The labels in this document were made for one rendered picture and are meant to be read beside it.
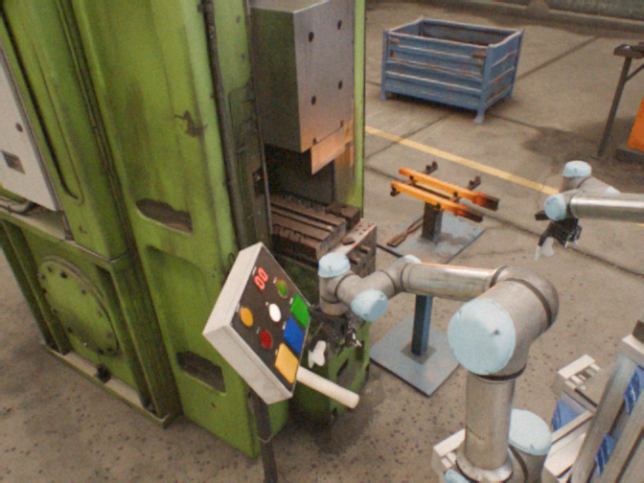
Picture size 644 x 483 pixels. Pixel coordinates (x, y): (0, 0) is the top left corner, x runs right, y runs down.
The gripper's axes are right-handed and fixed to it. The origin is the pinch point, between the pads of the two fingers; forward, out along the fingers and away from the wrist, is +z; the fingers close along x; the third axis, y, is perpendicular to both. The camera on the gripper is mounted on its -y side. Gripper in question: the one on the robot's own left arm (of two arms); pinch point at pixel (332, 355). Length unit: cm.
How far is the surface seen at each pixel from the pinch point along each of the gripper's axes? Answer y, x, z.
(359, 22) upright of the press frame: -79, 62, -67
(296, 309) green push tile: -12.9, -3.8, -9.6
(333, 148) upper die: -47, 30, -38
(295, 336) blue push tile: -5.3, -8.4, -7.4
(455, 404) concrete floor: -18, 76, 93
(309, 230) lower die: -52, 22, -6
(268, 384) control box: 5.2, -21.9, -6.6
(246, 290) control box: -10.2, -18.8, -25.3
